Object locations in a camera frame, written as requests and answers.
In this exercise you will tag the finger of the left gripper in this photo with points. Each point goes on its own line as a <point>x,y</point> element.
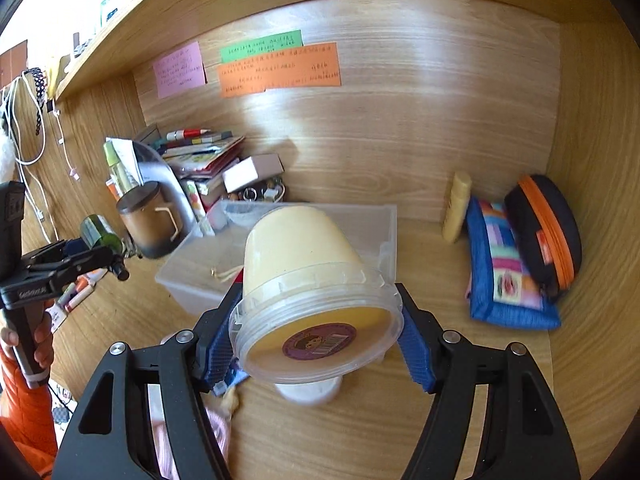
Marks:
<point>76,263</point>
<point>55,252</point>

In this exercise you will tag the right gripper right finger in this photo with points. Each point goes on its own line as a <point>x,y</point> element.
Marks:
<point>524,435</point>

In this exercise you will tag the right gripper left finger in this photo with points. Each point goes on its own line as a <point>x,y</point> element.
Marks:
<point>110,435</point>

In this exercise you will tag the clear plastic storage bin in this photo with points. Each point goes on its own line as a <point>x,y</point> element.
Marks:
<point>370,230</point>

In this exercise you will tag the white powder puff container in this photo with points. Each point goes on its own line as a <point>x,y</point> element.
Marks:
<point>311,393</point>

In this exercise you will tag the yellow cream plastic jar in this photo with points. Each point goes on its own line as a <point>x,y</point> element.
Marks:
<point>316,322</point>

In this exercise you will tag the beige spiral seashell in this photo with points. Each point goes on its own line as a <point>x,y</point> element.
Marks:
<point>229,402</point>

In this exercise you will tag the green spray bottle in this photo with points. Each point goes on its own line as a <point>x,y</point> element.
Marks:
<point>118,170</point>

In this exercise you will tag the brown ceramic mug with lid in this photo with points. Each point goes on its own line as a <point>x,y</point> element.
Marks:
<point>153,223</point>

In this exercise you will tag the white file holder with papers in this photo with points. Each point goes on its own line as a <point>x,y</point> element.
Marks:
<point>144,164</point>

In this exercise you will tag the fruit pattern box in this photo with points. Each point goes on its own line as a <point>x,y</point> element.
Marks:
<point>195,201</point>

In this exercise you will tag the blue patchwork pouch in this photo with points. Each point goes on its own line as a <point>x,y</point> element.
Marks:
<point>501,291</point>

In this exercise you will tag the stack of books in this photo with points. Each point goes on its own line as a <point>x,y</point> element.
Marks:
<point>199,156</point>

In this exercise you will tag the white ceramic bowl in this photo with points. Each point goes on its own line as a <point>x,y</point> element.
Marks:
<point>246,214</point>

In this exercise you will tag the small white cardboard box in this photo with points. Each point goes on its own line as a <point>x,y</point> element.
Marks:
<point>251,170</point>

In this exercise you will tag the black orange zip case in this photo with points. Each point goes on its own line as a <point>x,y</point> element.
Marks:
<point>546,232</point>

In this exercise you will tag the pink sticky note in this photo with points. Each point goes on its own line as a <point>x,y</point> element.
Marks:
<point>179,71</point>

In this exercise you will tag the yellow lotion tube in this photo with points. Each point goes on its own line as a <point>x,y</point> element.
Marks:
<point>458,201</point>

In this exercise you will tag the green sticky note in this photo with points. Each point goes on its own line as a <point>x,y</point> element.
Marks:
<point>261,45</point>

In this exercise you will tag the orange sticky note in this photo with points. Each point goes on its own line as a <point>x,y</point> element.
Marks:
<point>316,65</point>

